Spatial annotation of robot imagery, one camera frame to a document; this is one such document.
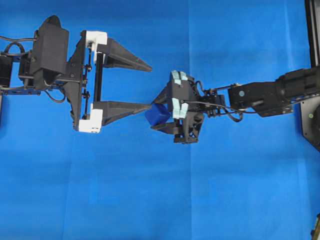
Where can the black aluminium table frame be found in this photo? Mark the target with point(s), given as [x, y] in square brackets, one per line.
[312, 11]

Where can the blue table cloth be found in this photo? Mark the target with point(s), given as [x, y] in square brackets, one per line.
[258, 179]

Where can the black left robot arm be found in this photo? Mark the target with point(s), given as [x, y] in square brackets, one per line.
[16, 79]

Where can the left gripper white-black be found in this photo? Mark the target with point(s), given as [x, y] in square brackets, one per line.
[102, 113]

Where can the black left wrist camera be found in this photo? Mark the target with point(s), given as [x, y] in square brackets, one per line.
[49, 53]

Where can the right gripper black-teal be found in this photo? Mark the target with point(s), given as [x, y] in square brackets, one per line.
[181, 96]

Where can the blue block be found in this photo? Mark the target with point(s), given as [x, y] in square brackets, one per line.
[157, 114]

